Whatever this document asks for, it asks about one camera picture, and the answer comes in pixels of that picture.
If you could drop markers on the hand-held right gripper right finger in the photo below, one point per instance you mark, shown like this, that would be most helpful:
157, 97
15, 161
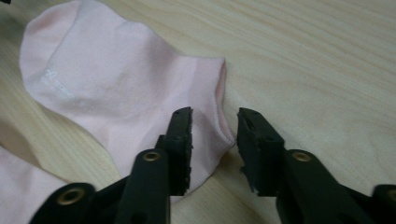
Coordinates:
260, 152

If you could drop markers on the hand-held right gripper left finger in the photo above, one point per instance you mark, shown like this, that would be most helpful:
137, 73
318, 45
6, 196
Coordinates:
179, 149

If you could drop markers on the pink sock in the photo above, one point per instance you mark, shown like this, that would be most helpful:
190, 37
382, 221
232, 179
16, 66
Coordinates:
118, 87
21, 193

